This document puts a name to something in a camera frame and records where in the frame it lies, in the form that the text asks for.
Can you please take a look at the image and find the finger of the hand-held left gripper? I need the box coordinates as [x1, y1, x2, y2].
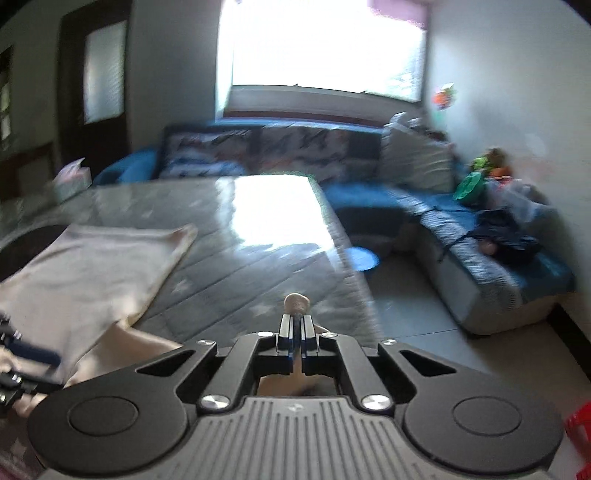
[0, 373, 65, 408]
[0, 314, 62, 368]

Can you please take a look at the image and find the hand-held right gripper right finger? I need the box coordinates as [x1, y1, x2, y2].
[300, 316, 462, 413]

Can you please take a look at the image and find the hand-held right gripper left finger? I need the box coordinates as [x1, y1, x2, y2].
[136, 314, 297, 413]

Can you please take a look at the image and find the beige garment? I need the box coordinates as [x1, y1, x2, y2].
[0, 224, 342, 418]

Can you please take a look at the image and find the blue round floor object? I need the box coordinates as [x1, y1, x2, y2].
[346, 247, 380, 273]

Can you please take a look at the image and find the round black table hob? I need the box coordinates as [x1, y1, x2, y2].
[0, 224, 68, 280]

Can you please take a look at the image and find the blue sofa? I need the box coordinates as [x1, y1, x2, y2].
[95, 117, 578, 336]

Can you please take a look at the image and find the tissue box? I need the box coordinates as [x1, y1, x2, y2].
[52, 157, 92, 204]

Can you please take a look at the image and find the dark wooden cabinet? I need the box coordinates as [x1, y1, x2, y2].
[0, 45, 58, 201]

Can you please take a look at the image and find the patterned sofa cushion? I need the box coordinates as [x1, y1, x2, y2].
[257, 126, 384, 185]
[159, 128, 257, 179]

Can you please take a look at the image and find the white sofa cushion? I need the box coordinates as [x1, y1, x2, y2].
[382, 121, 457, 193]

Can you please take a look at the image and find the green toy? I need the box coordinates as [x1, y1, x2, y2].
[454, 157, 490, 207]

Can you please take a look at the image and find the dark wooden door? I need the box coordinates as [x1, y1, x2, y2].
[57, 0, 134, 174]

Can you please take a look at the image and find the clear plastic bag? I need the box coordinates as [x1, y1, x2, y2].
[487, 179, 557, 224]

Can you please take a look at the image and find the brown stuffed toy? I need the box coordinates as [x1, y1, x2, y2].
[480, 148, 514, 180]

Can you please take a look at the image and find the colourful pinwheel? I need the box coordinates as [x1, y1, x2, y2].
[433, 83, 459, 110]

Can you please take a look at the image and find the red plastic stool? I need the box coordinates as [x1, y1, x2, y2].
[563, 401, 591, 480]

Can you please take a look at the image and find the window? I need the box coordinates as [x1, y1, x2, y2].
[217, 0, 428, 104]

